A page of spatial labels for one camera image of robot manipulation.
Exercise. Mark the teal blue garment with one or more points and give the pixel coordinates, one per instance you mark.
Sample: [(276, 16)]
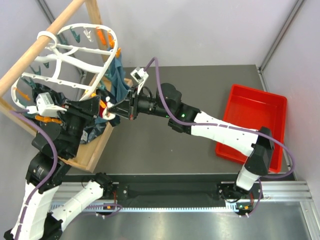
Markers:
[(116, 75)]

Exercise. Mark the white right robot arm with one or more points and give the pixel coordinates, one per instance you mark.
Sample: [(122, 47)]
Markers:
[(255, 145)]

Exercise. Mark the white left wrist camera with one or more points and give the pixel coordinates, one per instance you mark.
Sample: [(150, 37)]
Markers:
[(45, 106)]

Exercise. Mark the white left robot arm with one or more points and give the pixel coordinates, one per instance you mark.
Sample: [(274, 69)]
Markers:
[(57, 142)]

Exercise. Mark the wooden round rod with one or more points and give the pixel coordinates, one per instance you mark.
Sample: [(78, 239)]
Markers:
[(33, 51)]

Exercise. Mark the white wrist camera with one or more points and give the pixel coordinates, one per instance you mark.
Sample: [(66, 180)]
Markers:
[(140, 76), (45, 106)]

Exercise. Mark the wooden rack frame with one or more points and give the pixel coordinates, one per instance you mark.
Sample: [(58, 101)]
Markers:
[(88, 154)]

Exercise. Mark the red plastic bin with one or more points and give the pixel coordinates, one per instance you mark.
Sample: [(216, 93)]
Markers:
[(252, 108)]

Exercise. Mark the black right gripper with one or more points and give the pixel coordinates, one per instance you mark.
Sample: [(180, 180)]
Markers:
[(122, 108)]

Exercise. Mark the aluminium rail frame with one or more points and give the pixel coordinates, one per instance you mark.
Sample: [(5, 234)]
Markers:
[(283, 210)]

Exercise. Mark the navy sock with yellow tag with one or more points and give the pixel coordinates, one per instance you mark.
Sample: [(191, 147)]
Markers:
[(104, 111)]

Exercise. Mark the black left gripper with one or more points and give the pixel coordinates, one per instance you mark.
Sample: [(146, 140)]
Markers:
[(88, 109)]

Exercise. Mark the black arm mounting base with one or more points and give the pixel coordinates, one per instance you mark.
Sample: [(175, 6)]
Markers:
[(202, 192)]

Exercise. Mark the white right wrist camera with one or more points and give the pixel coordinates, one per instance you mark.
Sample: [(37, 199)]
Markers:
[(140, 76)]

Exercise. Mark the white round clip hanger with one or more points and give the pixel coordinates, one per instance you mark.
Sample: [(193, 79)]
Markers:
[(64, 53)]

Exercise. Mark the dark leaf-print shorts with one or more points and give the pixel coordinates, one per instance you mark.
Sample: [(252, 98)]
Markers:
[(90, 132)]

